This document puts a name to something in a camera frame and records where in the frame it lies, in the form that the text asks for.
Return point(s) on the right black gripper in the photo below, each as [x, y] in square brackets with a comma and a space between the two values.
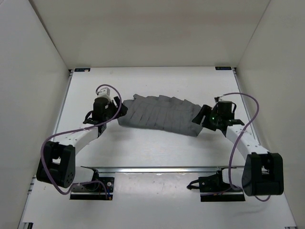
[205, 110]

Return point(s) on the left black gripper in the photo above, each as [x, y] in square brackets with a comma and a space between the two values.
[123, 111]

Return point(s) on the grey pleated skirt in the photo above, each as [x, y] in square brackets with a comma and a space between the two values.
[161, 112]

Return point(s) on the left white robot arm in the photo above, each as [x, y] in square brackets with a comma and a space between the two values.
[57, 165]

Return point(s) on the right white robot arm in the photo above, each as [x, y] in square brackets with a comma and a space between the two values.
[262, 174]

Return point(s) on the right blue corner sticker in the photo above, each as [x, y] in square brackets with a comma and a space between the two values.
[223, 68]

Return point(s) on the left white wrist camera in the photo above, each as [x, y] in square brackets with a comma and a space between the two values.
[104, 93]

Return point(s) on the right aluminium table rail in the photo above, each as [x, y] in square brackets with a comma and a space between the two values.
[246, 102]

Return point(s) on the aluminium table rail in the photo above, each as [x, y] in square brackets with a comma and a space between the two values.
[246, 102]
[59, 91]

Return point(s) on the front aluminium rail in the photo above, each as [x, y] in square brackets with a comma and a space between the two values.
[157, 169]

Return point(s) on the left aluminium table rail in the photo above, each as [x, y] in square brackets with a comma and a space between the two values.
[59, 91]

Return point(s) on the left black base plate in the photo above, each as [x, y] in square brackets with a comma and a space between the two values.
[95, 191]

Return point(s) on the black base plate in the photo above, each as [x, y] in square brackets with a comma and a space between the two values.
[95, 191]
[213, 189]

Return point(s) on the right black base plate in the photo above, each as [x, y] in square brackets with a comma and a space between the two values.
[213, 189]

